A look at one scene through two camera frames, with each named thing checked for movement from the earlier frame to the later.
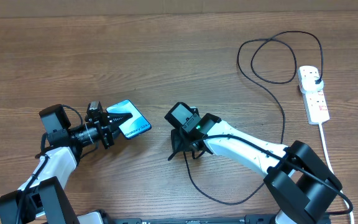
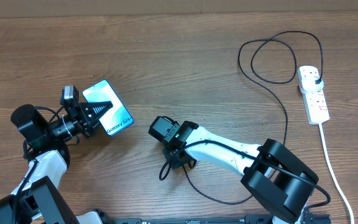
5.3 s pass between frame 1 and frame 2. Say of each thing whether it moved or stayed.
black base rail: stayed
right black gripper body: moved
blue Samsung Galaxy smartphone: moved
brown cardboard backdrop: stayed
